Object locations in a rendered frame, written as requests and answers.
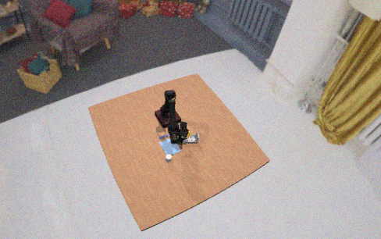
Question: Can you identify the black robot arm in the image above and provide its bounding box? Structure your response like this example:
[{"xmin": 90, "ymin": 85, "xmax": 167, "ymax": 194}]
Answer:
[{"xmin": 160, "ymin": 90, "xmax": 188, "ymax": 144}]

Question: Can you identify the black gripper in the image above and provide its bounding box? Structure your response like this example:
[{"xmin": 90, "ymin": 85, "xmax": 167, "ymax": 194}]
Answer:
[{"xmin": 176, "ymin": 121, "xmax": 187, "ymax": 145}]

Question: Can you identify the light blue square mat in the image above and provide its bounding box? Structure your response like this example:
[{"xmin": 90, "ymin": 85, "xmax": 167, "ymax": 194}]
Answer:
[{"xmin": 159, "ymin": 139, "xmax": 180, "ymax": 155}]

